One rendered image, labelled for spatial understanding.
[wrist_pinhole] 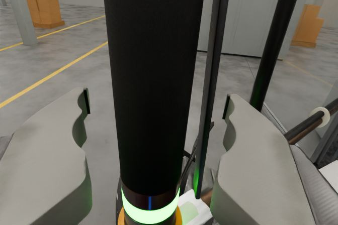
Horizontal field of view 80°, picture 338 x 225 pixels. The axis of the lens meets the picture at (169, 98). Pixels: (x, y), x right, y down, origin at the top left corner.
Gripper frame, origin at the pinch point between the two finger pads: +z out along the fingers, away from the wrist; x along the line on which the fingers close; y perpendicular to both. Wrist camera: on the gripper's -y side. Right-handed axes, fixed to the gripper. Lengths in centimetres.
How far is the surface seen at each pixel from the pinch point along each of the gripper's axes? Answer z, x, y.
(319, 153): 39, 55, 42
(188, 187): 31, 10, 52
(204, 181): 32, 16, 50
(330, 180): 20, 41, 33
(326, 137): 39, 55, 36
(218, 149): 165, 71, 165
